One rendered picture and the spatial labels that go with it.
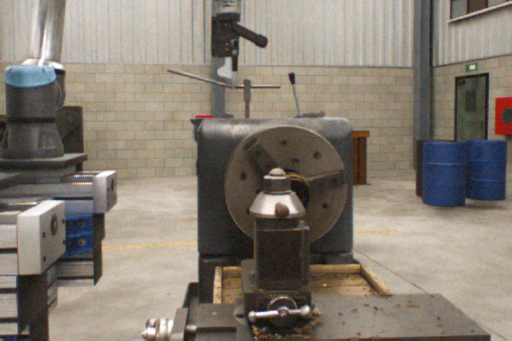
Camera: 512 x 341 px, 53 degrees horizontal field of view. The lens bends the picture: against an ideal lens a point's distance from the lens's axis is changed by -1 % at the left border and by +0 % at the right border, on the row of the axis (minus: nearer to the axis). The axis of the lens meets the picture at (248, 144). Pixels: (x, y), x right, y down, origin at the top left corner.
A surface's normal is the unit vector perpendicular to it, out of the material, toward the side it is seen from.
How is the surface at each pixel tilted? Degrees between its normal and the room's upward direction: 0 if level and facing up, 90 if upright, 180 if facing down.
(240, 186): 90
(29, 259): 90
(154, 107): 90
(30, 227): 90
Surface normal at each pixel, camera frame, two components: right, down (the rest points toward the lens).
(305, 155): 0.04, 0.05
